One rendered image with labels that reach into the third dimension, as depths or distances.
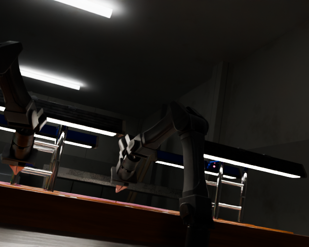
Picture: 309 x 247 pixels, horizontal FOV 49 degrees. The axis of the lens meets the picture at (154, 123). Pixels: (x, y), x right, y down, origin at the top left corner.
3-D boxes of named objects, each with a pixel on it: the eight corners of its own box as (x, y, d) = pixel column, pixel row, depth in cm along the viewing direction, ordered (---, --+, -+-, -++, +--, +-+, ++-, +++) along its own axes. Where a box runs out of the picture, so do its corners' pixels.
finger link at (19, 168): (3, 163, 115) (7, 143, 109) (24, 167, 117) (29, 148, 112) (-2, 178, 109) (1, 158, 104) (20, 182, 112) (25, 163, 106)
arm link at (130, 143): (111, 143, 131) (127, 122, 126) (129, 149, 136) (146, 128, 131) (117, 165, 123) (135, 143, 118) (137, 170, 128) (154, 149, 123)
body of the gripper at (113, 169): (110, 169, 132) (115, 156, 128) (134, 174, 135) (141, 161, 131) (110, 182, 127) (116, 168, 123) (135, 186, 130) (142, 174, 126)
